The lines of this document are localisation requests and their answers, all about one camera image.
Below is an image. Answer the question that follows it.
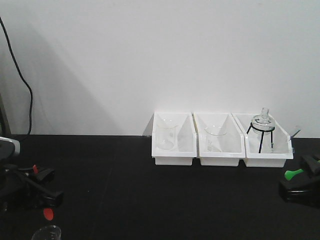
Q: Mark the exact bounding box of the black wire tripod stand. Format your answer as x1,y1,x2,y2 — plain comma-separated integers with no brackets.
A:
246,122,275,154

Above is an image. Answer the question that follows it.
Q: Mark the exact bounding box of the white storage bin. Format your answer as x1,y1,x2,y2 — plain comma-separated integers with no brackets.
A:
231,112,293,168
193,112,246,167
151,112,197,166

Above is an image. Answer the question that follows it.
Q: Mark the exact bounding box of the red plastic spoon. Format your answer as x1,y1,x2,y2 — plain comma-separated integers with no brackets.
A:
32,164,54,221

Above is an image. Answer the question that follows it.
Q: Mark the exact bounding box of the green plastic spoon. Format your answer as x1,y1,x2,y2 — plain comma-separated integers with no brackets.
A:
284,168,304,181

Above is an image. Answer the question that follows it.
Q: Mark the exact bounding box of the metal stand post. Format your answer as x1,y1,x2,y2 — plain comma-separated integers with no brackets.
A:
0,97,12,137

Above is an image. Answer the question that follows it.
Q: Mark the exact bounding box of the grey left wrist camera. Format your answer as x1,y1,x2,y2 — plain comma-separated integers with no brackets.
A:
0,136,21,161

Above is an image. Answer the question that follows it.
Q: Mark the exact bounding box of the round glass flask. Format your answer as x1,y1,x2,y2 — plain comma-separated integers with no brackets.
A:
251,107,275,134

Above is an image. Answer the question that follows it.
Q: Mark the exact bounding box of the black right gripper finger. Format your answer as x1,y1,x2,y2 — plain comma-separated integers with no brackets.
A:
299,155,320,178
278,178,320,207

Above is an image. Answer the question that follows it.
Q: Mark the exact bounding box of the middle white storage bin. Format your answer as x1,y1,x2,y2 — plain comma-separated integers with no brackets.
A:
193,112,246,167

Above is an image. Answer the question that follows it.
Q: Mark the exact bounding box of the black hanging cable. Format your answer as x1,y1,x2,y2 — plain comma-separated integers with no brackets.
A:
0,16,34,136

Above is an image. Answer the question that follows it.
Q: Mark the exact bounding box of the right white storage bin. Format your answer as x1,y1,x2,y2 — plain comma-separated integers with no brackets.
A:
231,112,293,168

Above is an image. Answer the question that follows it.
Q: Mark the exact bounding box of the front glass beaker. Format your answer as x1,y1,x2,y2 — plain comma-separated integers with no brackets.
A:
31,225,62,240

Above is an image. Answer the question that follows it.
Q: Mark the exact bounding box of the clear glass beaker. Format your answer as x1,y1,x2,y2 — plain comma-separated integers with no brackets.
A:
156,119,178,151

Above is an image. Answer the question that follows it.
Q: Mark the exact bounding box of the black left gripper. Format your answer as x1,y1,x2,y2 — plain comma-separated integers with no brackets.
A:
0,164,64,213

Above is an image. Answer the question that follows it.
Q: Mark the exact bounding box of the clear glass funnel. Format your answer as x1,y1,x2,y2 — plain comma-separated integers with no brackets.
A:
204,125,227,152

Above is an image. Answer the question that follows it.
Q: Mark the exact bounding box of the left white storage bin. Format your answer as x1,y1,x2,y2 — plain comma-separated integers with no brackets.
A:
151,112,197,166

